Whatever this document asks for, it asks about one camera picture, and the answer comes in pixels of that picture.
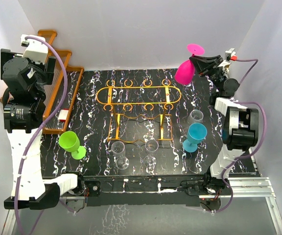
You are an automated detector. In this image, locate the orange wooden shelf rack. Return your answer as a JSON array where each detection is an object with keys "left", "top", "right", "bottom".
[{"left": 0, "top": 29, "right": 85, "bottom": 135}]

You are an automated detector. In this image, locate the clear wine glass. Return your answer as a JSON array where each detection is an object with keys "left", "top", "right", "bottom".
[
  {"left": 143, "top": 140, "right": 159, "bottom": 172},
  {"left": 111, "top": 141, "right": 129, "bottom": 170}
]

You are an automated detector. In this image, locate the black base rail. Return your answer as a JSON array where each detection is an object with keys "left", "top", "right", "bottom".
[{"left": 57, "top": 174, "right": 232, "bottom": 208}]

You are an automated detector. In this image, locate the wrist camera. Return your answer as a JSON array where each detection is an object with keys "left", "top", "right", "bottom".
[
  {"left": 218, "top": 48, "right": 236, "bottom": 72},
  {"left": 21, "top": 34, "right": 48, "bottom": 65}
]

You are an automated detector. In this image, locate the pink wine glass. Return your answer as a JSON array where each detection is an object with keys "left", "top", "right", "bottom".
[{"left": 175, "top": 44, "right": 205, "bottom": 85}]

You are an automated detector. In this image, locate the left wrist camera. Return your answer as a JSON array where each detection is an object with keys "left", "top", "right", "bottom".
[{"left": 21, "top": 34, "right": 48, "bottom": 65}]

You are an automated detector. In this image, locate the clear wine glass left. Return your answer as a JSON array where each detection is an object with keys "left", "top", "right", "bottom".
[{"left": 111, "top": 141, "right": 129, "bottom": 170}]

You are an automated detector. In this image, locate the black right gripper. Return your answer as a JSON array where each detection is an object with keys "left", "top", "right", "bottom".
[{"left": 190, "top": 55, "right": 226, "bottom": 91}]

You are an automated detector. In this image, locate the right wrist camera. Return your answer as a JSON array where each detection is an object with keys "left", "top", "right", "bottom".
[{"left": 218, "top": 48, "right": 236, "bottom": 72}]

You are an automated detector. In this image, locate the blue wine glass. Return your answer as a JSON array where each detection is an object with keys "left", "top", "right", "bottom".
[{"left": 183, "top": 123, "right": 207, "bottom": 153}]

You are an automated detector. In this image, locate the clear wine glass right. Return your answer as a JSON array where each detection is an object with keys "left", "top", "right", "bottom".
[{"left": 143, "top": 140, "right": 159, "bottom": 172}]

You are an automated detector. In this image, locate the gold wire wine glass rack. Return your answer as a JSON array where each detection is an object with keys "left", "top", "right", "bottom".
[{"left": 95, "top": 79, "right": 182, "bottom": 143}]

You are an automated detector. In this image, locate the green wine glass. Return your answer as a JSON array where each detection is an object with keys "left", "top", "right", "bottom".
[{"left": 59, "top": 131, "right": 86, "bottom": 160}]

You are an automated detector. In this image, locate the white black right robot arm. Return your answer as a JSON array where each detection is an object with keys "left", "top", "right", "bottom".
[{"left": 189, "top": 55, "right": 259, "bottom": 194}]

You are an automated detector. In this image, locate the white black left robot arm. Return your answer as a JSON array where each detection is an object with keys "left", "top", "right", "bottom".
[{"left": 0, "top": 49, "right": 86, "bottom": 210}]

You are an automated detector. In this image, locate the red white eraser block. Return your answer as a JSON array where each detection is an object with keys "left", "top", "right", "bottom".
[{"left": 58, "top": 109, "right": 69, "bottom": 122}]

